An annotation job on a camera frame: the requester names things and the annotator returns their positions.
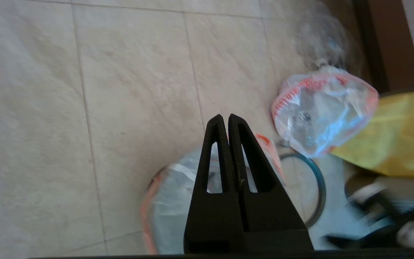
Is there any yellow fabric tote bag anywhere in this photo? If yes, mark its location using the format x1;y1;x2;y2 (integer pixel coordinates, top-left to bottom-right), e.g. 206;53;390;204
331;89;414;177

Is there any bottle-filled white orange trash bag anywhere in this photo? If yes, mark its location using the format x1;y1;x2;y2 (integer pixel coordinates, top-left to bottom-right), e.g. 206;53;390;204
271;65;379;159

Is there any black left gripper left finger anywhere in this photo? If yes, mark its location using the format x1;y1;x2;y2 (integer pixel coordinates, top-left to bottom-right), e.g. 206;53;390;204
184;114;244;254

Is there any grey bin retaining ring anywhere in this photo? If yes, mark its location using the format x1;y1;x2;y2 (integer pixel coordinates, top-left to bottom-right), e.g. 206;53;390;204
277;152;327;229

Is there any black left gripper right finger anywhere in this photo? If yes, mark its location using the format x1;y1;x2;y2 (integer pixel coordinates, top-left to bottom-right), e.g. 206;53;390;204
228;113;313;252

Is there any clear crumpled plastic bag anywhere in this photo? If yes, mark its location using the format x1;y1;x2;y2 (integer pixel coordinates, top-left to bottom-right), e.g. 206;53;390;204
295;2;364;71

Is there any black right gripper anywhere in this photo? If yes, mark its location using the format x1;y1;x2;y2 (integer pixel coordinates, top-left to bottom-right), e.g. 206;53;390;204
324;180;414;249

